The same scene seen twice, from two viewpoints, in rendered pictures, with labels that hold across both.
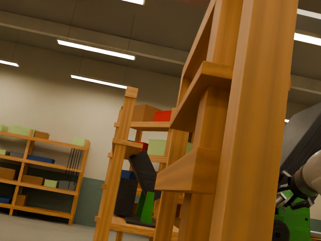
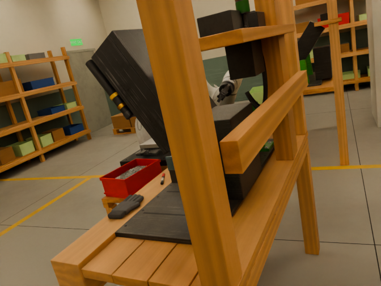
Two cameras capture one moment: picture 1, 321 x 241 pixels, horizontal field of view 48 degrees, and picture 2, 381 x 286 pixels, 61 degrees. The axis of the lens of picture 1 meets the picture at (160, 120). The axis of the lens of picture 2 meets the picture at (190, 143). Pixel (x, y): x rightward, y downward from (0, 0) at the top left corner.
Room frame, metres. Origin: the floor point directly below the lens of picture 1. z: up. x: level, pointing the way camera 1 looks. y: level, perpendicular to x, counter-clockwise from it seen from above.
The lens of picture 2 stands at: (2.75, 0.27, 1.50)
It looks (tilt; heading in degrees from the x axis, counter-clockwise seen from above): 15 degrees down; 212
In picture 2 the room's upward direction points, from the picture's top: 12 degrees counter-clockwise
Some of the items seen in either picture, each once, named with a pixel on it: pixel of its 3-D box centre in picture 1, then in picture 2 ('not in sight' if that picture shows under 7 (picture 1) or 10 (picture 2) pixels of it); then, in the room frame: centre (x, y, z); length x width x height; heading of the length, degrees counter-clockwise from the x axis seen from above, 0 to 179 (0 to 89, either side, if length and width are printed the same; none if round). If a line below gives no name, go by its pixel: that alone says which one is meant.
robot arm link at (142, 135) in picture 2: not in sight; (147, 128); (0.95, -1.16, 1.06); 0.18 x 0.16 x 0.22; 178
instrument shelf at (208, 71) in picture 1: (211, 110); (245, 36); (1.39, -0.19, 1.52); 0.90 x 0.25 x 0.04; 2
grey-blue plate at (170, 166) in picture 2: not in sight; (176, 169); (1.49, -0.61, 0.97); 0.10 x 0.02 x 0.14; 92
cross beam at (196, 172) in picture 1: (172, 179); (281, 102); (1.38, -0.08, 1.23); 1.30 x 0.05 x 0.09; 2
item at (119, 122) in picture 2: not in sight; (141, 119); (-3.32, -4.67, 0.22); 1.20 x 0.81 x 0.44; 90
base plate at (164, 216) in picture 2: not in sight; (215, 176); (1.40, -0.45, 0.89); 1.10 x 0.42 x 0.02; 2
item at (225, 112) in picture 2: not in sight; (228, 148); (1.50, -0.31, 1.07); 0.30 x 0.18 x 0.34; 2
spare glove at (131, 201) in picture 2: not in sight; (128, 205); (1.77, -0.72, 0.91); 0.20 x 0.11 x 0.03; 6
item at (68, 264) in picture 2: not in sight; (170, 187); (1.41, -0.73, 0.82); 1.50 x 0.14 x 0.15; 2
